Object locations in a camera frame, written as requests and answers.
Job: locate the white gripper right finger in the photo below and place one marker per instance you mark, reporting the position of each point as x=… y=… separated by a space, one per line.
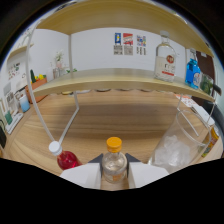
x=146 y=173

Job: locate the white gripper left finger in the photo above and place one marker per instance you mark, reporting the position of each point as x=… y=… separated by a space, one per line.
x=83 y=175

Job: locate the small red syrup bottle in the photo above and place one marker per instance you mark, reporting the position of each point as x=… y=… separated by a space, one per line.
x=68 y=160

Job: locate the clear bottle orange cap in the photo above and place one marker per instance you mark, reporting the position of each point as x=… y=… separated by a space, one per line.
x=114 y=163

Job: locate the light blue cup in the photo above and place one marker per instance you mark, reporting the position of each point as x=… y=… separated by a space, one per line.
x=24 y=105

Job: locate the clear glass with ice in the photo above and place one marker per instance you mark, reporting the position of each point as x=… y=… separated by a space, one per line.
x=176 y=150

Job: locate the white pouch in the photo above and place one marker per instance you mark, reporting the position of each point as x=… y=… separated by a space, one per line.
x=205 y=115

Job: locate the white tray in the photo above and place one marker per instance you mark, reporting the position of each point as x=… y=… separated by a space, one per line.
x=13 y=124

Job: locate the black kettle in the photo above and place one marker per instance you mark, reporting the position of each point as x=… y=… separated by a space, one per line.
x=2 y=136

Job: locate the orange basket with toys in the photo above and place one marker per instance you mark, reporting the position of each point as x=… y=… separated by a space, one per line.
x=38 y=87

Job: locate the two-tier wooden shelf rack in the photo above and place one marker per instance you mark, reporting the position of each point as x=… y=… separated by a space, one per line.
x=110 y=80

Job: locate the dark wooden muddler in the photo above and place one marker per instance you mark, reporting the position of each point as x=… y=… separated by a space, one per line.
x=216 y=90

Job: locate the vase with white flowers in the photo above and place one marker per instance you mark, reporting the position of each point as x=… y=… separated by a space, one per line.
x=59 y=68

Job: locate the blue liquor bottle white label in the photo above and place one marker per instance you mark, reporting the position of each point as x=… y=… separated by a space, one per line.
x=192 y=73

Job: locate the multicolour wall poster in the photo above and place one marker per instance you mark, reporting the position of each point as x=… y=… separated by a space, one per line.
x=141 y=45

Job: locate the red wall poster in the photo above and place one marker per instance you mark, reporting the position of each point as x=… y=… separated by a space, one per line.
x=128 y=43

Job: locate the blue yellow wall poster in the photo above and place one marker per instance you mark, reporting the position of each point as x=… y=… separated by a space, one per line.
x=117 y=43

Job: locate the wooden wall shelf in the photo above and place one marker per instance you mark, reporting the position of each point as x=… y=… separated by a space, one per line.
x=18 y=51

